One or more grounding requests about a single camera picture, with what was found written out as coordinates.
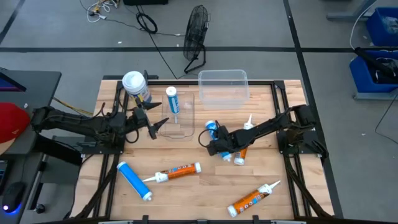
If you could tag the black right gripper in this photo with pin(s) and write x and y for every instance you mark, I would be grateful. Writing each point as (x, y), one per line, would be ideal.
(225, 141)

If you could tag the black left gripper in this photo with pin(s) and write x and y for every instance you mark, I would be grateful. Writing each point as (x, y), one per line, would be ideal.
(141, 116)

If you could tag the orange sealant tube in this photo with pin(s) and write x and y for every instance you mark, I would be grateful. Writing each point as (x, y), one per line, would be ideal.
(241, 155)
(248, 200)
(183, 170)

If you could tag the blue silicone tube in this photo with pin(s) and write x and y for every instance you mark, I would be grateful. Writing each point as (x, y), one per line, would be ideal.
(133, 180)
(211, 126)
(172, 101)

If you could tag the Lysol wipes canister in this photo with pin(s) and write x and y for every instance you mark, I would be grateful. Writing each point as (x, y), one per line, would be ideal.
(133, 82)

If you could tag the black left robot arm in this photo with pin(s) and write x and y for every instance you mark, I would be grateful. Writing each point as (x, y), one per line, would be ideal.
(77, 123)

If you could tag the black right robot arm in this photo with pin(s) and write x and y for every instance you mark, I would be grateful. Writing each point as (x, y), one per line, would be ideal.
(267, 124)

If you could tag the clear shallow plastic tray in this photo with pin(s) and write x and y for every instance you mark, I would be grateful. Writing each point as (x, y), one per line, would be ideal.
(186, 124)

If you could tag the clear deep plastic bin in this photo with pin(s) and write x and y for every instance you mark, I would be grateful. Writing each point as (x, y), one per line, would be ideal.
(224, 90)

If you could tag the black floor fan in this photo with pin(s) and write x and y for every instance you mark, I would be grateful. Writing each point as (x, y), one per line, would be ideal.
(196, 31)

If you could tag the black box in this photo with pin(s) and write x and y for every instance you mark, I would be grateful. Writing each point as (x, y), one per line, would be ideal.
(146, 2)

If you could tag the dark grey desk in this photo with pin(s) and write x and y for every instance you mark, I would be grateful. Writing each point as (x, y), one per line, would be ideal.
(37, 90)

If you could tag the red cap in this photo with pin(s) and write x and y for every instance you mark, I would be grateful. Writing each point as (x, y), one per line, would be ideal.
(12, 121)

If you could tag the black caster wheel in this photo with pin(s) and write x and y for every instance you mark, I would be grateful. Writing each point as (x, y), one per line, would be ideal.
(39, 208)

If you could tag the dark monitor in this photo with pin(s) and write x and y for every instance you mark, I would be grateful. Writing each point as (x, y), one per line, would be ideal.
(9, 84)

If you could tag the blue plastic bin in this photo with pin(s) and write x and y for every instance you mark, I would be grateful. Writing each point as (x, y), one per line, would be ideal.
(360, 74)
(376, 31)

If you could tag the black computer mouse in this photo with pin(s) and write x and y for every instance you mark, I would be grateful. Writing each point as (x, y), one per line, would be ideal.
(14, 196)

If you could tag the black equipment in bin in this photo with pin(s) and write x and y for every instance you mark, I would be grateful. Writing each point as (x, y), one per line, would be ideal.
(373, 62)

